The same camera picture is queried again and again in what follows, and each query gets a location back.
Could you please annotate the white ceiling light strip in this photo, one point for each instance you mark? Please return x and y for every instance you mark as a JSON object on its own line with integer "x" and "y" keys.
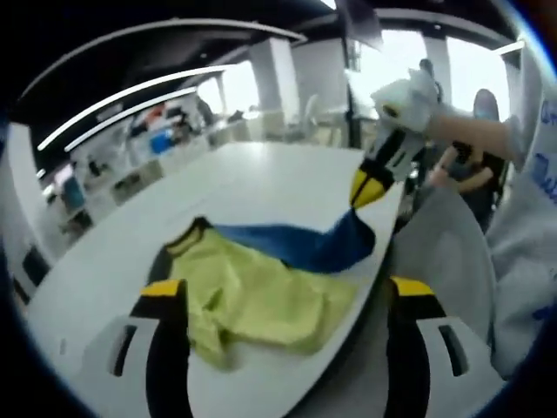
{"x": 130, "y": 114}
{"x": 130, "y": 98}

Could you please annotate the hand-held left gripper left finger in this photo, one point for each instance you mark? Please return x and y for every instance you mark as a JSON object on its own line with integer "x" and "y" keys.
{"x": 139, "y": 357}

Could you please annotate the white office chair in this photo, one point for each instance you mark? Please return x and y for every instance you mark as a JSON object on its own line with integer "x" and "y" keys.
{"x": 312, "y": 111}

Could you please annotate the black chair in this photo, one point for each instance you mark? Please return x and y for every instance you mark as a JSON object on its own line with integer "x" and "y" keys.
{"x": 35, "y": 267}

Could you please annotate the dark hanging panel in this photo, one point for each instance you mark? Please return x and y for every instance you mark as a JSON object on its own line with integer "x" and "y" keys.
{"x": 361, "y": 22}

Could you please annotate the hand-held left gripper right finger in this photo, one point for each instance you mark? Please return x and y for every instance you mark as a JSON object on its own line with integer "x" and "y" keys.
{"x": 413, "y": 348}

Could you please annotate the yellow blue black garment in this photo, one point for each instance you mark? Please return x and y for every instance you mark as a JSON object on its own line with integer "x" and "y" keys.
{"x": 261, "y": 296}

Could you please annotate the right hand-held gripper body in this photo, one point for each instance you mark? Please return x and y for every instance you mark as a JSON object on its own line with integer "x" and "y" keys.
{"x": 409, "y": 100}

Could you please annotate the blue computer monitor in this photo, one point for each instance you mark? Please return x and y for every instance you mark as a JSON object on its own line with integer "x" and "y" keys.
{"x": 72, "y": 191}

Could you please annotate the person's white printed clothing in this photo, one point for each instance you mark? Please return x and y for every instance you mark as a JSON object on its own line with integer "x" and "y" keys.
{"x": 522, "y": 244}

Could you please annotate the blue storage box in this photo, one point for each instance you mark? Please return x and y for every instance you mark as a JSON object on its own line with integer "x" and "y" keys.
{"x": 159, "y": 140}

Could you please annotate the black stand pole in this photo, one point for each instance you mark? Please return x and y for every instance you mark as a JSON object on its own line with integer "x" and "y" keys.
{"x": 353, "y": 109}

